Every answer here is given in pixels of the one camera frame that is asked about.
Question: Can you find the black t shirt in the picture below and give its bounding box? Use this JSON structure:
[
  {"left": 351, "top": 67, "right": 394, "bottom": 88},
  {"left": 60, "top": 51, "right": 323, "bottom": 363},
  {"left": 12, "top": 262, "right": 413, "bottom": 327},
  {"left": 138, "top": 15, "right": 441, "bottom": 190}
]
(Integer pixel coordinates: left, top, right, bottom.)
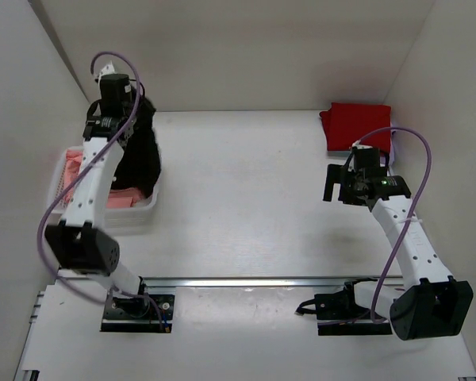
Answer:
[{"left": 111, "top": 97, "right": 161, "bottom": 198}]

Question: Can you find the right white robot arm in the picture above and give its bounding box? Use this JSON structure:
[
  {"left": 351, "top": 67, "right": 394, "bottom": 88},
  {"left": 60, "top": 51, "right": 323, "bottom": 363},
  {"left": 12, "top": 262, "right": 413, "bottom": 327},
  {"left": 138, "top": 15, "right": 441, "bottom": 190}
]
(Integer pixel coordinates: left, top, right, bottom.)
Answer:
[{"left": 323, "top": 146, "right": 474, "bottom": 341}]

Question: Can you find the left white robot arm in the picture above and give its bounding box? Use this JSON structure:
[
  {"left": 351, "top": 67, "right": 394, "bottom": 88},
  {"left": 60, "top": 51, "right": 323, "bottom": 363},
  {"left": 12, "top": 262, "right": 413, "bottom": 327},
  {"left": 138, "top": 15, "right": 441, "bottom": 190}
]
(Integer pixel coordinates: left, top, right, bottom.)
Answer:
[{"left": 43, "top": 74, "right": 150, "bottom": 316}]

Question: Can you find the lavender folded t shirt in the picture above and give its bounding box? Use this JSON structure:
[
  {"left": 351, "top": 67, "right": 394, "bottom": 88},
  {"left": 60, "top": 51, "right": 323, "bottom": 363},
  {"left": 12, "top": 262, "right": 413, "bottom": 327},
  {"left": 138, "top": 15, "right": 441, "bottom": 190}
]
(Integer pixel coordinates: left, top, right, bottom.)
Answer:
[{"left": 327, "top": 126, "right": 400, "bottom": 166}]

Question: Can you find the red folded t shirt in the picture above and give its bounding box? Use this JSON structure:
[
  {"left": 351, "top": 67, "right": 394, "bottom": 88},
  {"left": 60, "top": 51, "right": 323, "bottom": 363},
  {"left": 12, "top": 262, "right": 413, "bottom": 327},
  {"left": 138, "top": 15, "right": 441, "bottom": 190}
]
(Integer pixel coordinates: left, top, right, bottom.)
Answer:
[{"left": 319, "top": 102, "right": 392, "bottom": 153}]

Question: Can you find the pink t shirt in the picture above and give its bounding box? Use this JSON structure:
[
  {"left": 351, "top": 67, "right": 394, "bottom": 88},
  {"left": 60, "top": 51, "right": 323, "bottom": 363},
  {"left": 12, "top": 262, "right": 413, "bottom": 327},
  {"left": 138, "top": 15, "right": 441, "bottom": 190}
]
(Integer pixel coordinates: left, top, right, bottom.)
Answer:
[{"left": 61, "top": 149, "right": 145, "bottom": 209}]

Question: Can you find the white plastic basket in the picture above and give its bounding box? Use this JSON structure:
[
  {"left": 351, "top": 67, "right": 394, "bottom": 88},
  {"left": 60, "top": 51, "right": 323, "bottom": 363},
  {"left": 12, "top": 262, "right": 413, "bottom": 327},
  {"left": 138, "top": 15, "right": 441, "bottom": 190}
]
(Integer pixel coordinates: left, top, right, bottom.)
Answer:
[{"left": 46, "top": 147, "right": 162, "bottom": 235}]

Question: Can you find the white front board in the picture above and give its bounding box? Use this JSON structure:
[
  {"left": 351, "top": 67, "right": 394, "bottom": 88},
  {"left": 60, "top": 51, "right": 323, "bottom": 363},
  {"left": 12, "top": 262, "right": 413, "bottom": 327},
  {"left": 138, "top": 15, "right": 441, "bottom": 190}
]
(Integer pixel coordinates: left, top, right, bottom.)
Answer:
[{"left": 21, "top": 286, "right": 476, "bottom": 380}]

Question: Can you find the aluminium rail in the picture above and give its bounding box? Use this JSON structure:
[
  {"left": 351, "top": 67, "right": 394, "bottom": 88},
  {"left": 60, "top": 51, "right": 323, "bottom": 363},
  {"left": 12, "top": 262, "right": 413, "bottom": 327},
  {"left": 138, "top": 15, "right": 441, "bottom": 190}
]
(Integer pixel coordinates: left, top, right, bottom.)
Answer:
[{"left": 55, "top": 275, "right": 432, "bottom": 290}]

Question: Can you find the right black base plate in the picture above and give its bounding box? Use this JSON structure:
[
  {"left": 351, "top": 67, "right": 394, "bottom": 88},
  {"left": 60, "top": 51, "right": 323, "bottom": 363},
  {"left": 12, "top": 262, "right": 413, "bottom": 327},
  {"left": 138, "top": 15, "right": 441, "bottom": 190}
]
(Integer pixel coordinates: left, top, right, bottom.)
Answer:
[{"left": 295, "top": 278, "right": 392, "bottom": 337}]

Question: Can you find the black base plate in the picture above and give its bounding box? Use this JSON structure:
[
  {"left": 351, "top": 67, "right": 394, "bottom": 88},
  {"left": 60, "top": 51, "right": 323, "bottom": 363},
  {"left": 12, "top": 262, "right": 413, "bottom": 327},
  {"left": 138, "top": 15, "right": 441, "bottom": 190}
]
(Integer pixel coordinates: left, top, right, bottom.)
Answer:
[
  {"left": 295, "top": 278, "right": 392, "bottom": 337},
  {"left": 100, "top": 289, "right": 175, "bottom": 334}
]

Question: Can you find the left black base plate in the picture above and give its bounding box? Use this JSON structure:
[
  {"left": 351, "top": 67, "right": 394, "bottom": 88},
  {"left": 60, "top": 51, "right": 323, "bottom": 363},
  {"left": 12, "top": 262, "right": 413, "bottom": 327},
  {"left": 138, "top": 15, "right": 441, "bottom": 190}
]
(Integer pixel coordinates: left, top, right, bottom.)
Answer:
[{"left": 100, "top": 289, "right": 175, "bottom": 334}]

